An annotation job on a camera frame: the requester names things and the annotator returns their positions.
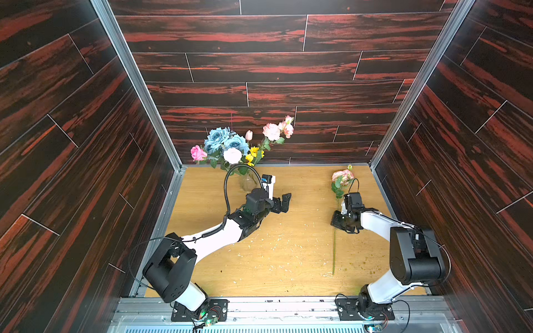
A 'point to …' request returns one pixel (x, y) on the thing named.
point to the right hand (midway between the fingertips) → (338, 221)
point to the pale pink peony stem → (340, 179)
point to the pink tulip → (249, 135)
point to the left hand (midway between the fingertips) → (283, 193)
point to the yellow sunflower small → (249, 157)
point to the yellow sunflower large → (254, 151)
